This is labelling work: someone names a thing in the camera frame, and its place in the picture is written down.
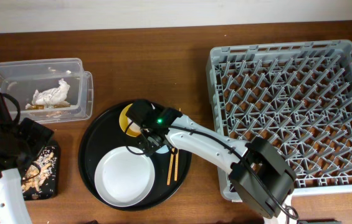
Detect yellow bowl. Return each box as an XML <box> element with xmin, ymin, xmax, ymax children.
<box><xmin>119</xmin><ymin>104</ymin><xmax>140</xmax><ymax>137</ymax></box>

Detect white round plate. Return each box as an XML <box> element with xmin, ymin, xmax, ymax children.
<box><xmin>94</xmin><ymin>146</ymin><xmax>155</xmax><ymax>207</ymax></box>

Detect white tissue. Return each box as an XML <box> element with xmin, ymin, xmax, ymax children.
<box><xmin>28</xmin><ymin>78</ymin><xmax>70</xmax><ymax>105</ymax></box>

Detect gold foil wrapper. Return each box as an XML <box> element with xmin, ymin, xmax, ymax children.
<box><xmin>26</xmin><ymin>104</ymin><xmax>70</xmax><ymax>110</ymax></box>

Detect food scraps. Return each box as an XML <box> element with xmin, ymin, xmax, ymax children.
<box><xmin>21</xmin><ymin>150</ymin><xmax>57</xmax><ymax>193</ymax></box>

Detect light blue cup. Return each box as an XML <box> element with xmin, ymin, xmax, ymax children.
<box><xmin>156</xmin><ymin>145</ymin><xmax>169</xmax><ymax>154</ymax></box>

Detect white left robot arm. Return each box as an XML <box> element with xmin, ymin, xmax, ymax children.
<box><xmin>0</xmin><ymin>93</ymin><xmax>54</xmax><ymax>223</ymax></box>

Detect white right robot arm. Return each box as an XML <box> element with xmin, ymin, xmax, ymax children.
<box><xmin>125</xmin><ymin>100</ymin><xmax>299</xmax><ymax>223</ymax></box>

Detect clear plastic waste bin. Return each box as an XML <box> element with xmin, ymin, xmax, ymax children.
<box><xmin>0</xmin><ymin>58</ymin><xmax>93</xmax><ymax>124</ymax></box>

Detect black rectangular waste bin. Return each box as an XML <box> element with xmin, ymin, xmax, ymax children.
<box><xmin>22</xmin><ymin>141</ymin><xmax>60</xmax><ymax>201</ymax></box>

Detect grey plastic dishwasher rack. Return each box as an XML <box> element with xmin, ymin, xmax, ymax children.
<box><xmin>206</xmin><ymin>40</ymin><xmax>352</xmax><ymax>196</ymax></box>

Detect round black tray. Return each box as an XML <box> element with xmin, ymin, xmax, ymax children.
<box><xmin>78</xmin><ymin>101</ymin><xmax>192</xmax><ymax>212</ymax></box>

